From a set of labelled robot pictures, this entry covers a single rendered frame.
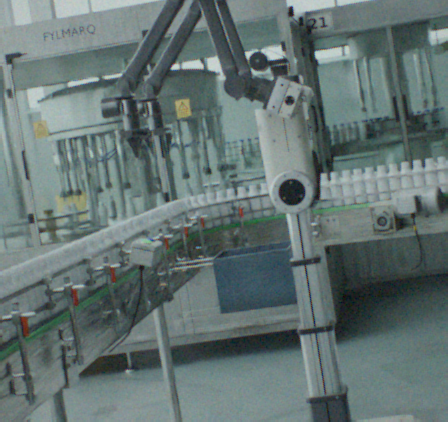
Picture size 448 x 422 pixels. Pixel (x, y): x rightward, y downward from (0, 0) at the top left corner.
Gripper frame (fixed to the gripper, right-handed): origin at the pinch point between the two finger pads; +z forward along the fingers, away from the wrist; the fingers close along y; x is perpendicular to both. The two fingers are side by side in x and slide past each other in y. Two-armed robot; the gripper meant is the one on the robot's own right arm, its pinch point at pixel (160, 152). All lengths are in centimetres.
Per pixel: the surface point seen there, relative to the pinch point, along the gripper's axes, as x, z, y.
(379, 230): -104, 51, -78
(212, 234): -107, 43, 1
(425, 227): -110, 54, -99
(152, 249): 69, 31, -5
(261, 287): -9, 58, -30
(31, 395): 186, 52, 6
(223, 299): -9, 61, -14
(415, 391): -147, 139, -84
